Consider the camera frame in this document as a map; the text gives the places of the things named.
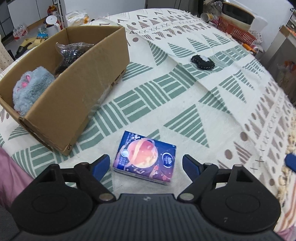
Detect blue pink tissue pack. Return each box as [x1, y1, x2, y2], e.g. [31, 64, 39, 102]
[113, 131, 176, 185]

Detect black and white felt patch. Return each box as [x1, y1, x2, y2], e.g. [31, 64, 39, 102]
[191, 55, 215, 70]

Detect black beaded bow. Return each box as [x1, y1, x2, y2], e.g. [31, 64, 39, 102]
[55, 42, 94, 76]

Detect pink bed sheet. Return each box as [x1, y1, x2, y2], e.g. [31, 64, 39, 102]
[0, 148, 33, 210]

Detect patterned white green blanket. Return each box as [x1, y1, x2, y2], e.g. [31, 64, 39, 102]
[1, 9, 295, 232]

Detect brown cardboard box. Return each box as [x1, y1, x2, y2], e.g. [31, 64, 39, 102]
[1, 25, 130, 155]

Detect grey fluffy plush toy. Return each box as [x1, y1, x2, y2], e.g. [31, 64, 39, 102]
[13, 66, 55, 116]

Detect red plastic basket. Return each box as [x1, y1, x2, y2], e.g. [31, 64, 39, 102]
[218, 16, 256, 45]

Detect dotted cream cloth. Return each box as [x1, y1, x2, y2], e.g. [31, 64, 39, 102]
[0, 36, 14, 72]

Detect yellow slippers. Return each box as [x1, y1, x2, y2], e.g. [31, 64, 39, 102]
[20, 37, 45, 50]

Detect white thermos jug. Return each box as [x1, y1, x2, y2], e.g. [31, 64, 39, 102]
[46, 15, 61, 38]

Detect yellow pet food bag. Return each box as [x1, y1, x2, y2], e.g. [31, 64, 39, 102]
[66, 11, 90, 27]

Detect black and cream bowl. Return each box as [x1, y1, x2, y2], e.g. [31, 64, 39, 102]
[222, 1, 255, 25]

